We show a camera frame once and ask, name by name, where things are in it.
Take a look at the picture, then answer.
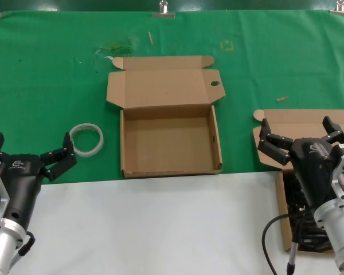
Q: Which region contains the grey sleeved cable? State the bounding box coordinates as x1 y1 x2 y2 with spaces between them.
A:
286 220 302 275

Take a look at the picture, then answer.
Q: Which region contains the green table cloth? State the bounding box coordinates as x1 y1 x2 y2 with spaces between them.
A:
0 9 344 186

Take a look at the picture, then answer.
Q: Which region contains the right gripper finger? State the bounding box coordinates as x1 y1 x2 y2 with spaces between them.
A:
320 115 344 144
257 117 295 167

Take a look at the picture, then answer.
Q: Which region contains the clear tape roll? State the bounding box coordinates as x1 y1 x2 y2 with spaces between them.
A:
69 122 104 158

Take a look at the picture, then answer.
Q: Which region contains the black right camera cable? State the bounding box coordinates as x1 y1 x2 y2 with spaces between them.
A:
262 213 316 275

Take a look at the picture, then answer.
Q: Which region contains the brown cardboard box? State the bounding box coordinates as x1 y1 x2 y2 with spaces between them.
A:
105 55 226 179
252 108 344 254

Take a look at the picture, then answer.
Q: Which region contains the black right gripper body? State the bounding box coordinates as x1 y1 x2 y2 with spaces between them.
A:
288 136 341 209

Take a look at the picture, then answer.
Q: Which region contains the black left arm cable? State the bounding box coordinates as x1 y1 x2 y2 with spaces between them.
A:
17 230 37 258

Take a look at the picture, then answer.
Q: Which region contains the black power cord bundle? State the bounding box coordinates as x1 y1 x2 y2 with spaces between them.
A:
289 211 333 253
285 177 310 214

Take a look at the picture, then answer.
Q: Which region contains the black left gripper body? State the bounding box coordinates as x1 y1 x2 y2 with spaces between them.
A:
0 154 46 230

